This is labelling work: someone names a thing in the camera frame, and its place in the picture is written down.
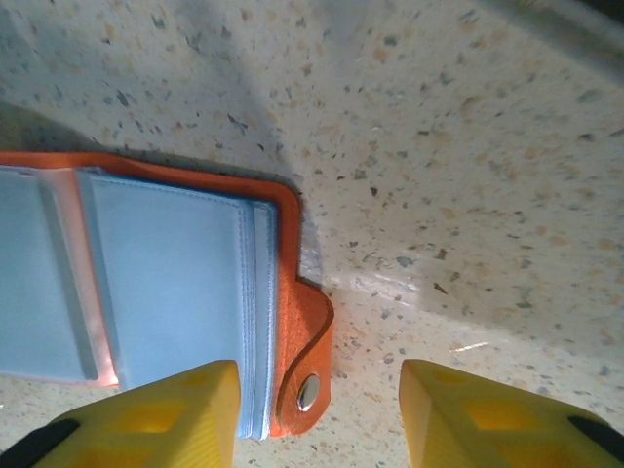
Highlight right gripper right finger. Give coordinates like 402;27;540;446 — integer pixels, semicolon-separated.
399;359;624;468

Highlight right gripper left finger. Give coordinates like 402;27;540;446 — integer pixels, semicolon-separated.
29;360;242;468

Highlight orange card holder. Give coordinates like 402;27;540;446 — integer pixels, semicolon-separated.
0;150;336;439

